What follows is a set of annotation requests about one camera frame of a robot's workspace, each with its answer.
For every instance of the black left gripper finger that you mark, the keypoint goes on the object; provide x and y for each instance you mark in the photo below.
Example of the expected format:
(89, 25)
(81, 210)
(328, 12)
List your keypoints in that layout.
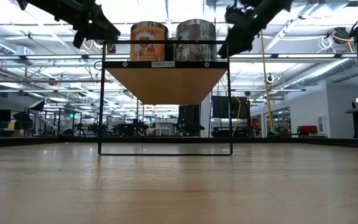
(109, 31)

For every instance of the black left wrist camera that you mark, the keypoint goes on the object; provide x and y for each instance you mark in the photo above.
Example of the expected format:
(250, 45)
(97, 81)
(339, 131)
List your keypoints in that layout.
(79, 39)

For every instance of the large black wall screen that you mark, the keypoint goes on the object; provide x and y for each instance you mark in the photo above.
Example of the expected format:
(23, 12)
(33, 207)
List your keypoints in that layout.
(228, 107)

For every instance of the black aluminium table frame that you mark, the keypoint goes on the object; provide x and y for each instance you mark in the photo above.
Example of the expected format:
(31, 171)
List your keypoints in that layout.
(42, 142)

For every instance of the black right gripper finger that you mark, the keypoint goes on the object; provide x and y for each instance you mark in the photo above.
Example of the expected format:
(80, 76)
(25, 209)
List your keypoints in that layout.
(233, 46)

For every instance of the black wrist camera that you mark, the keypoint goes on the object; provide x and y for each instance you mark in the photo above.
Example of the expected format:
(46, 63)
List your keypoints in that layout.
(79, 39)
(236, 14)

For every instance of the black server rack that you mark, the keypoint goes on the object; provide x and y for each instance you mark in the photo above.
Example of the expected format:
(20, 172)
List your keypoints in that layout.
(189, 119)

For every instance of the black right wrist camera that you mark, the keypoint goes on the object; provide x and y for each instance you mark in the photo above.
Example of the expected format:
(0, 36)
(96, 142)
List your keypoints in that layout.
(236, 14)

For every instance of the red background bin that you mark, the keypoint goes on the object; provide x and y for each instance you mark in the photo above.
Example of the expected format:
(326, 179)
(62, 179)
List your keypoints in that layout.
(307, 129)

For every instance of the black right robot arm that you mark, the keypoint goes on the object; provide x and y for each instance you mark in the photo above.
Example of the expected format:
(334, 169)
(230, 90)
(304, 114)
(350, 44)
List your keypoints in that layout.
(275, 6)

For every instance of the silver candle jar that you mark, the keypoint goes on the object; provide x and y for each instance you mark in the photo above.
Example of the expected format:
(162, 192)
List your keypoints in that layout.
(196, 43)

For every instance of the orange candle jar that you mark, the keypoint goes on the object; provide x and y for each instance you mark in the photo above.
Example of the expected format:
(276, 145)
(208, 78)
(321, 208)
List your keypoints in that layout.
(148, 46)

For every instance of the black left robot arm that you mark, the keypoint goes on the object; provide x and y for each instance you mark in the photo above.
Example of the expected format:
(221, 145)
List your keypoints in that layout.
(51, 7)

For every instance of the black softbox light stand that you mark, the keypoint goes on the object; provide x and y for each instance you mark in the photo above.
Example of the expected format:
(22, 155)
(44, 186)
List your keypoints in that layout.
(31, 107)

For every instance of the wooden shelf with black frame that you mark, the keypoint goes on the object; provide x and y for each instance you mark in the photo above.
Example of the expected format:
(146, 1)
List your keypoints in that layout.
(166, 84)

